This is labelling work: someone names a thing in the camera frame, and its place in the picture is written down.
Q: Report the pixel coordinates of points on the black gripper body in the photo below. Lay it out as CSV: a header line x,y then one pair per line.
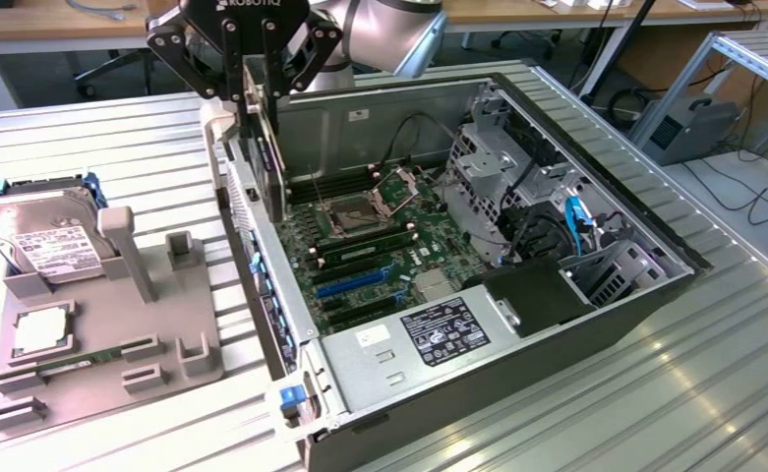
x,y
246,10

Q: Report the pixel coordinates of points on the graphics card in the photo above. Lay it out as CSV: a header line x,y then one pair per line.
x,y
270,162

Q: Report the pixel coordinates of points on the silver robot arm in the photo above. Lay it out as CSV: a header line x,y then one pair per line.
x,y
391,34

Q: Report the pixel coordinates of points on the brown box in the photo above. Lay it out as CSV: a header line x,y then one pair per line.
x,y
161,9

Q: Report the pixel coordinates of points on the black office chair base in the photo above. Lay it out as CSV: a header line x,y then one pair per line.
x,y
541,37
114,66

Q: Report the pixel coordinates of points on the RAM slot white clips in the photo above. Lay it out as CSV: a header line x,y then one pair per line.
x,y
364,239
328,173
332,187

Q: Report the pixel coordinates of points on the RAM slot black clips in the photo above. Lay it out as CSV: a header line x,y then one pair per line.
x,y
331,180
367,245
308,196
387,228

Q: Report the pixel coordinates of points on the thin locking lever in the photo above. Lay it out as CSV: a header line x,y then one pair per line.
x,y
318,192

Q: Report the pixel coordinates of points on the silver metal drive cage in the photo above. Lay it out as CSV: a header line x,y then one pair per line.
x,y
488,162

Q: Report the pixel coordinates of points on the CPU socket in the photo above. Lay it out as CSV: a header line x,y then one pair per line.
x,y
351,214

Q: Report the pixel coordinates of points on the silver hard disk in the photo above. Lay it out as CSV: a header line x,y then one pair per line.
x,y
29,221

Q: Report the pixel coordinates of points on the small white box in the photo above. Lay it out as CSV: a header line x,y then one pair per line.
x,y
610,4

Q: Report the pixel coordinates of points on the green motherboard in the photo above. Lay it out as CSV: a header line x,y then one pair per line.
x,y
445,241

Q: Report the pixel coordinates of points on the black pole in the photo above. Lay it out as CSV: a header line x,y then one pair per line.
x,y
642,15

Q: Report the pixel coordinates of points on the blue expansion slot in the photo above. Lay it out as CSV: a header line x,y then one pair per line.
x,y
351,286

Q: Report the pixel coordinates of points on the silver chipset heatsink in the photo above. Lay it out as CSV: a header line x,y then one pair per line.
x,y
433,286

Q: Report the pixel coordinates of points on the short black expansion slot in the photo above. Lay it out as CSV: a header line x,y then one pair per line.
x,y
335,303

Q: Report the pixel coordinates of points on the grey computer tower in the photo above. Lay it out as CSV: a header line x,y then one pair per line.
x,y
692,128

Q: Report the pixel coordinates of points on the black plastic shroud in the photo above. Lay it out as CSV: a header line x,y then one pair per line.
x,y
535,295

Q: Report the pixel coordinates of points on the square CPU chip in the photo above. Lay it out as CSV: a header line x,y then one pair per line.
x,y
42,332

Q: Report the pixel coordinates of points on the grey parts rack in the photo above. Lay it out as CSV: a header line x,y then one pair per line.
x,y
108,344

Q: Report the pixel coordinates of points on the perforated metal disk bay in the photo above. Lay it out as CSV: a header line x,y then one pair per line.
x,y
614,280

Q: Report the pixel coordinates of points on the silver power supply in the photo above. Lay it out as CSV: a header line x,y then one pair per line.
x,y
384,364

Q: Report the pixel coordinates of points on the blue case latch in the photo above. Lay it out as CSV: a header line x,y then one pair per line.
x,y
289,398

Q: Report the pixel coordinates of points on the open black PC case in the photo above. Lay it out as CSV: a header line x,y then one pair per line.
x,y
587,354

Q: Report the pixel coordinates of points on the wooden desk white frame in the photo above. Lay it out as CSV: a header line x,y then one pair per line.
x,y
29,24
686,15

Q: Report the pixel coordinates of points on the aluminium frame table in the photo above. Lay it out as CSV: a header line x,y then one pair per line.
x,y
760,46

